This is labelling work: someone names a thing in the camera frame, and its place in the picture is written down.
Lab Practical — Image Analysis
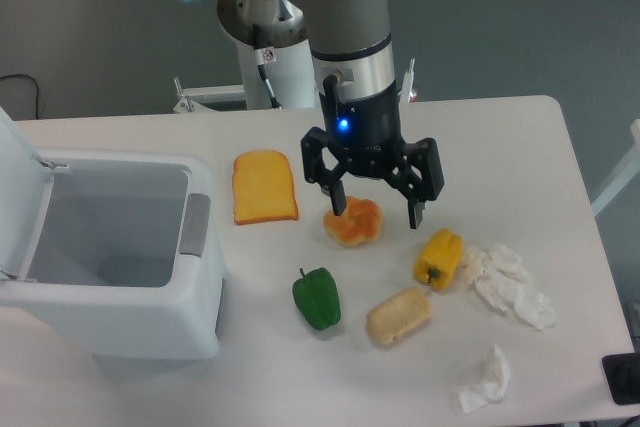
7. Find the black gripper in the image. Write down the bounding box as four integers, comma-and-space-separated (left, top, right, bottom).
301, 72, 445, 229

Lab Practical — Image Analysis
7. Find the pale square bread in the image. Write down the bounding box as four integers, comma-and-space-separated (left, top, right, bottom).
366, 287, 432, 347

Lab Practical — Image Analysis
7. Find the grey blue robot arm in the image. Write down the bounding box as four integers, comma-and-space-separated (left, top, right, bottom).
184, 0, 444, 227

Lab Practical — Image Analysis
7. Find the round knotted bread roll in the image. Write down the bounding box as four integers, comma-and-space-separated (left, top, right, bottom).
323, 196, 384, 247

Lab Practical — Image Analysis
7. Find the yellow bell pepper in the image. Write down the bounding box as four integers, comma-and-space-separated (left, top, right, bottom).
413, 228, 464, 291

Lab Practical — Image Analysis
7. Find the orange toast slice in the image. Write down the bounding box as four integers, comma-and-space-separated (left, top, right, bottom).
232, 150, 299, 225

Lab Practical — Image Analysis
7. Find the green bell pepper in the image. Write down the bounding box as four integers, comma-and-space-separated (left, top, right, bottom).
292, 267, 341, 331

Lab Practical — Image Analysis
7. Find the large crumpled white tissue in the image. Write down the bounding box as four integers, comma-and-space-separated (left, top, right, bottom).
458, 243, 557, 331

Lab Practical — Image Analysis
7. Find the small crumpled white tissue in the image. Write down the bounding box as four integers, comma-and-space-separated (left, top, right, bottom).
456, 344, 511, 414

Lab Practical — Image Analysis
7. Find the white open trash bin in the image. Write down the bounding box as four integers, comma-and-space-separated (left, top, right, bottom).
1, 116, 227, 360

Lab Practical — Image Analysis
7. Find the black device at edge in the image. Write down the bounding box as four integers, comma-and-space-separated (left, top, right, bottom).
601, 352, 639, 405

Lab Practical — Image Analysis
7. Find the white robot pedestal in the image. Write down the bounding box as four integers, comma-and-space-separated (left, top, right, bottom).
172, 0, 421, 114

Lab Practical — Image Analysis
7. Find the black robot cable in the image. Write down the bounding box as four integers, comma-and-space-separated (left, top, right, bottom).
251, 23, 284, 110

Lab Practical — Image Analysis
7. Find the white frame at right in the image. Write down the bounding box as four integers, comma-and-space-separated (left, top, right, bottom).
591, 119, 639, 217

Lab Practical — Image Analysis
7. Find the black floor cable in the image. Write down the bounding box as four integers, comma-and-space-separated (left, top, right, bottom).
0, 73, 46, 121

